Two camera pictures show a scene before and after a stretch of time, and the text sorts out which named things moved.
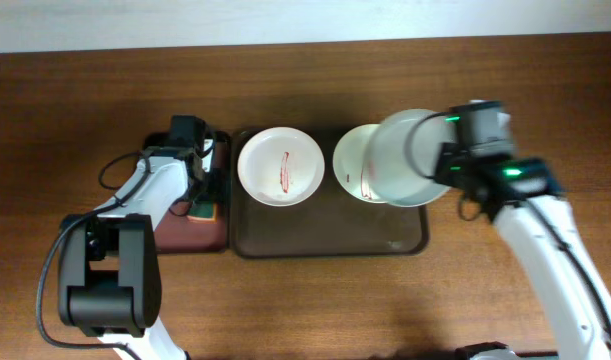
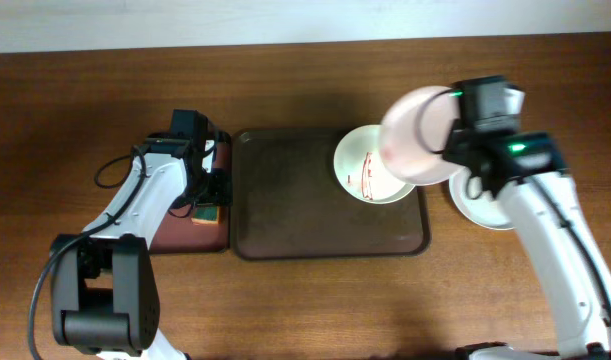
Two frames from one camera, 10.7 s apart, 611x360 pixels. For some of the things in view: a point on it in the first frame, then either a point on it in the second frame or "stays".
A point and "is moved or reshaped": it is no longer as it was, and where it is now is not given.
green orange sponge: (203, 212) stays
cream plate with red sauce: (352, 162) stays
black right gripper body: (446, 163) stays
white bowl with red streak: (281, 166) to (414, 132)
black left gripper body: (216, 188) stays
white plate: (400, 156) is moved or reshaped
